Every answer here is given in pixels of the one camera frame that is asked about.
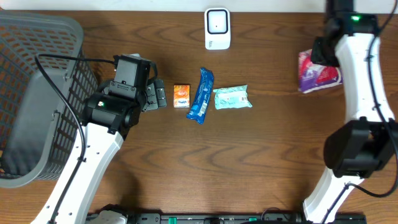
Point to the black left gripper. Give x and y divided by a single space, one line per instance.
156 96

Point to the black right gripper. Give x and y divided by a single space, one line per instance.
316 56

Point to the red purple pad pack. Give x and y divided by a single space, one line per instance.
314 77

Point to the small orange box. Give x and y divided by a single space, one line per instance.
181 96

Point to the blue cookie pack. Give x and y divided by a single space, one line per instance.
200 104

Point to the light green wipes pack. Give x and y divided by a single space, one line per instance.
232 97

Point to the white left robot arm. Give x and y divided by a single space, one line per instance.
108 118

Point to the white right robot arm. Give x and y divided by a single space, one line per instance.
368 139

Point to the white barcode scanner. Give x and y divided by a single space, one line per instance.
217 22

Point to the grey plastic basket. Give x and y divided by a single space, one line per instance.
44 82

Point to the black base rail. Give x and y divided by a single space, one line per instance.
155 218

